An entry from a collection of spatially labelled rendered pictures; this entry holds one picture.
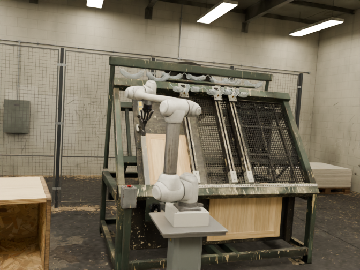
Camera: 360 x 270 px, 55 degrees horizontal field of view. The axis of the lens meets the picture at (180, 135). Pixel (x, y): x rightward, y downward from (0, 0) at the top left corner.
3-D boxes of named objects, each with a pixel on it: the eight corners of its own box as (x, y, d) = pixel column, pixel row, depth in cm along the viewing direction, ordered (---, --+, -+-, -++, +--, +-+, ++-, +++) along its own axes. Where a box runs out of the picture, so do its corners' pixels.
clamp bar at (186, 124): (190, 185, 342) (199, 175, 322) (175, 88, 399) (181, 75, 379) (200, 185, 345) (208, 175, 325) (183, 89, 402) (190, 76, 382)
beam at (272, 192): (117, 201, 317) (118, 197, 308) (116, 188, 323) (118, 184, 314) (314, 196, 389) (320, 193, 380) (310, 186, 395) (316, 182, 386)
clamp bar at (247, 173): (244, 185, 361) (255, 175, 342) (222, 92, 418) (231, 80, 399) (252, 184, 365) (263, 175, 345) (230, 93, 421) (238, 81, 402)
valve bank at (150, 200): (148, 226, 306) (150, 200, 304) (144, 222, 319) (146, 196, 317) (201, 224, 322) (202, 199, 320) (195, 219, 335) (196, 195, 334)
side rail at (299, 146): (304, 186, 392) (310, 182, 383) (278, 106, 445) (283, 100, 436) (310, 186, 395) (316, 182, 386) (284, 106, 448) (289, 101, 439)
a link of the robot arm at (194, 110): (191, 97, 270) (178, 96, 261) (207, 104, 257) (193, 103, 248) (187, 114, 273) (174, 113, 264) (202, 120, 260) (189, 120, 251)
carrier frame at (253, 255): (114, 283, 316) (118, 194, 311) (98, 231, 447) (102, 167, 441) (311, 263, 388) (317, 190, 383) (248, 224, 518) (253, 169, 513)
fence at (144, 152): (144, 186, 326) (144, 184, 323) (136, 103, 372) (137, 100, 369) (149, 186, 328) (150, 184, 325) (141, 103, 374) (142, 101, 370)
